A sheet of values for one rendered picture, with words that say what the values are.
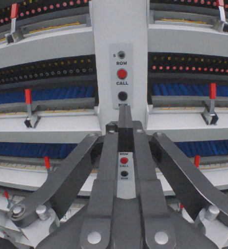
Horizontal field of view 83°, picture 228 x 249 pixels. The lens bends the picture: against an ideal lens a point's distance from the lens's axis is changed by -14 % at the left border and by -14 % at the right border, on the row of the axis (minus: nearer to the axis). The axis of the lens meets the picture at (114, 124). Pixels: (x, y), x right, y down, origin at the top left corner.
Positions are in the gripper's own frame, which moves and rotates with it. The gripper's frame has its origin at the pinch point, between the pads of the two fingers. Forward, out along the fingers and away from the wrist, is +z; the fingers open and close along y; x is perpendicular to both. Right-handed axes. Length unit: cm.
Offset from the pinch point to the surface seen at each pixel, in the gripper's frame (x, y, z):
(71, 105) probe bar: -3.1, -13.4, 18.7
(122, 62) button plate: 6.9, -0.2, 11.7
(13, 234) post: -77, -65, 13
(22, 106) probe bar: -2.8, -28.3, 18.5
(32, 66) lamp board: 7.6, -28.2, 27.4
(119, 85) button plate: 2.7, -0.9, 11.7
